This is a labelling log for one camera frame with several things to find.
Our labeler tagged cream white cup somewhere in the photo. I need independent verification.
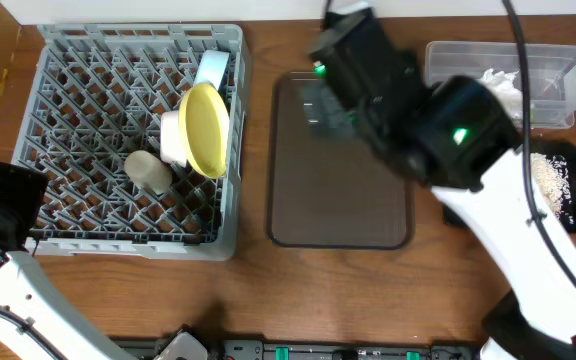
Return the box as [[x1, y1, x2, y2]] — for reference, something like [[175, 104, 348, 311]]
[[124, 150, 172, 195]]

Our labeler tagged light blue bowl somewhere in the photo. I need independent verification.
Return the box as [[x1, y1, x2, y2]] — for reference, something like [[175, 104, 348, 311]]
[[193, 50, 230, 90]]

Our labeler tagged grey dishwasher rack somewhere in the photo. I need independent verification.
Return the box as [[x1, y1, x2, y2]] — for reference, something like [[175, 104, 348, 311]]
[[12, 24, 252, 261]]

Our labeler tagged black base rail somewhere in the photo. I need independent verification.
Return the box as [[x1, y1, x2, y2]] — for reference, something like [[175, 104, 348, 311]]
[[112, 335, 484, 360]]

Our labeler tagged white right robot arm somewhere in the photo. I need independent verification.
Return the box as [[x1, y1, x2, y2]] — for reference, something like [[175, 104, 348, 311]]
[[309, 5, 576, 359]]

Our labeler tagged yellow plate with crumbs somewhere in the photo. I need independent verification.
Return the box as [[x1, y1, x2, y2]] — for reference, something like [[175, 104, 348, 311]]
[[178, 82, 230, 179]]

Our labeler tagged dark brown serving tray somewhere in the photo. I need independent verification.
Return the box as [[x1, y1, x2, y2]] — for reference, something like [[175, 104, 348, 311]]
[[266, 71, 415, 250]]

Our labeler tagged pile of rice scraps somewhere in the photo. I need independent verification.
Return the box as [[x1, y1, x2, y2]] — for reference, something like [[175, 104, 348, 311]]
[[531, 153, 574, 224]]

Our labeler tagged clear plastic bin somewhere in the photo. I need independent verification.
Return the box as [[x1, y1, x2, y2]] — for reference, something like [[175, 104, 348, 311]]
[[424, 41, 576, 129]]

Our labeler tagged white napkin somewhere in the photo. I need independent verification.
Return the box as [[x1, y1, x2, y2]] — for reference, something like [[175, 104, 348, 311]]
[[478, 68, 523, 120]]

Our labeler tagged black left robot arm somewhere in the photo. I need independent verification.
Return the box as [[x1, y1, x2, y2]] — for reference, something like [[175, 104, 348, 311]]
[[0, 162, 132, 359]]

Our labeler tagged black tray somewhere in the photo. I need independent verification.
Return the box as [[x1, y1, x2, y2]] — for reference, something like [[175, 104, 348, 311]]
[[441, 139, 576, 234]]

